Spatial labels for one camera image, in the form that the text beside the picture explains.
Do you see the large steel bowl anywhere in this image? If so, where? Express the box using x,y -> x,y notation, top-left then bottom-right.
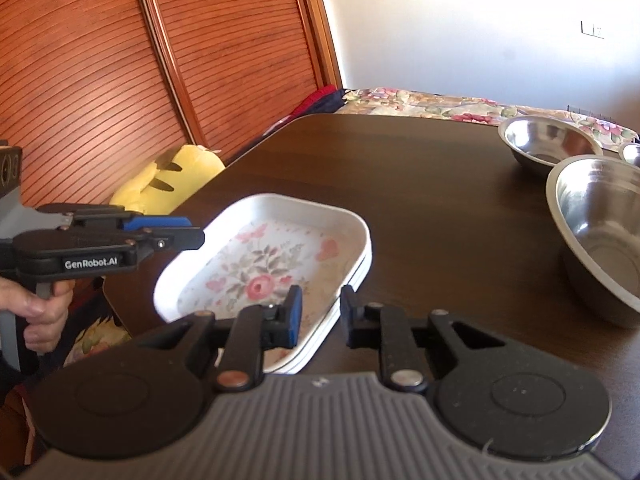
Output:
546,155 -> 639,330

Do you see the medium steel bowl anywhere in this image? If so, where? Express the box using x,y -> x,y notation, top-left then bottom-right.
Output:
498,116 -> 603,177
617,142 -> 640,168

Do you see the floral bed blanket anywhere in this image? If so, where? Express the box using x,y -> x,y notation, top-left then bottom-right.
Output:
337,88 -> 639,153

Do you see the wall light switch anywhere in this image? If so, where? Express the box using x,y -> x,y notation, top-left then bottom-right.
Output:
580,20 -> 605,39

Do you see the large floral tray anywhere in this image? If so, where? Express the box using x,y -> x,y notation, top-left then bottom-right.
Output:
153,194 -> 372,374

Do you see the dark blue red blanket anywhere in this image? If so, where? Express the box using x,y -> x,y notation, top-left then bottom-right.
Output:
262,84 -> 346,136

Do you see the person's left hand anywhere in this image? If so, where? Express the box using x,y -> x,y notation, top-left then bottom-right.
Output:
0,278 -> 75,353

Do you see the yellow plush toy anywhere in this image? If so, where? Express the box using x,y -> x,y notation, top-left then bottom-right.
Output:
110,144 -> 226,214

